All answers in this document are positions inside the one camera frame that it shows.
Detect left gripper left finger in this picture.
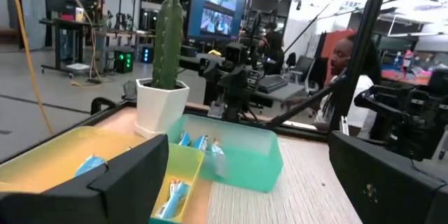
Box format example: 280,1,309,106
0,134,170,224

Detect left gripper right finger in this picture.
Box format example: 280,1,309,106
328,131,448,224

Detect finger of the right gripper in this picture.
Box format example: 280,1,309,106
198,57,221,78
244,66,263,94

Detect blue granola bar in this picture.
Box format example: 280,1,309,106
73,155,107,179
177,130,192,147
155,177,193,221
193,134,209,152

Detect grey desk top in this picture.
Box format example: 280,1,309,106
178,54,307,103

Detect person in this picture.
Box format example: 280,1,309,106
260,22,287,77
313,31,381,139

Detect black office chair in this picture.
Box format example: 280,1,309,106
285,54,316,85

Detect large display screen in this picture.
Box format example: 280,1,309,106
186,0,250,43

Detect computer tower blue lights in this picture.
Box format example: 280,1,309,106
141,45,155,64

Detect white hexagonal pot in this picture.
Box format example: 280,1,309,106
134,77,190,140

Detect yellow plastic tray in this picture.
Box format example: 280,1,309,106
0,125,206,224

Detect computer tower green lights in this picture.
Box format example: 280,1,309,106
113,49,134,74

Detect green plastic tray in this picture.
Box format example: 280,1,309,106
166,113,284,193

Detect grey woven mat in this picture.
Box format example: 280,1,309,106
204,136,363,224

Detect black background table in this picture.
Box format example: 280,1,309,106
38,16,106,80

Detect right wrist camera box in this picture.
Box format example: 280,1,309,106
225,41,250,64

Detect yellow cable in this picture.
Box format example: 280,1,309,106
7,0,56,137

